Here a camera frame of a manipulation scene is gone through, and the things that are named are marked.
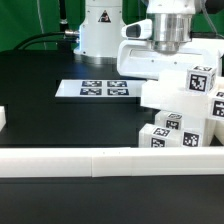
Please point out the white chair seat part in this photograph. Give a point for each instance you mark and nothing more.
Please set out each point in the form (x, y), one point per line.
(197, 132)

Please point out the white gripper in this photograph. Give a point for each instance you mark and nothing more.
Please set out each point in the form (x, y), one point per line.
(136, 58)

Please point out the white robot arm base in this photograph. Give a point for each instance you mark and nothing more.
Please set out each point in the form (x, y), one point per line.
(100, 32)

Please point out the white chair back frame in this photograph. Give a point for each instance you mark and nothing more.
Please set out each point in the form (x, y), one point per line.
(169, 94)

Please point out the small white block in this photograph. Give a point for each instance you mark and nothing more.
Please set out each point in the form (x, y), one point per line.
(169, 120)

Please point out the white fence wall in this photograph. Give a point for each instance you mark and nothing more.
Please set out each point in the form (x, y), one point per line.
(108, 162)
(2, 117)

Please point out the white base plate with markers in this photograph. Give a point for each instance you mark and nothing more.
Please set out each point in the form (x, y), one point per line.
(99, 88)

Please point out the white front fence wall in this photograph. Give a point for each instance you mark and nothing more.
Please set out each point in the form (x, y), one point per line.
(108, 162)

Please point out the white left fence wall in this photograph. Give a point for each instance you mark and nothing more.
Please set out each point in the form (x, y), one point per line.
(2, 117)

